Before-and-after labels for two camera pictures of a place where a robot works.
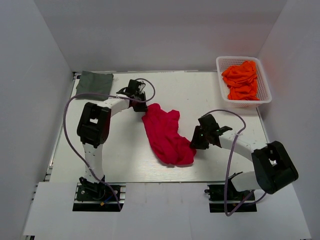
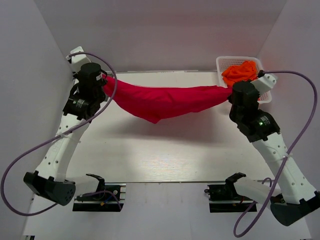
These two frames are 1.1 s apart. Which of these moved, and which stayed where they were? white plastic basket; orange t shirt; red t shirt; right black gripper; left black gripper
Moved: red t shirt; left black gripper; right black gripper
Stayed: white plastic basket; orange t shirt
